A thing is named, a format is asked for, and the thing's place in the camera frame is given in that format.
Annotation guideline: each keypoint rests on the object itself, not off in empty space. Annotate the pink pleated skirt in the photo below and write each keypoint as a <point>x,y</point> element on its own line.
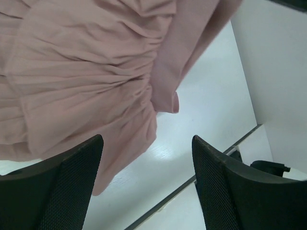
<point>72,69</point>

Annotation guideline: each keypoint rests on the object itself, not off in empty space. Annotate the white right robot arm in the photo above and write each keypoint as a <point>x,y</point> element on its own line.
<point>273,168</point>

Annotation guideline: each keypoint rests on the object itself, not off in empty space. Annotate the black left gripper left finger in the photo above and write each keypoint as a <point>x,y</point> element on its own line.
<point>53,194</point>

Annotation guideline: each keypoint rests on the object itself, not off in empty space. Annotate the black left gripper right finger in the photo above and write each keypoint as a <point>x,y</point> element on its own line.
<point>235,196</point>

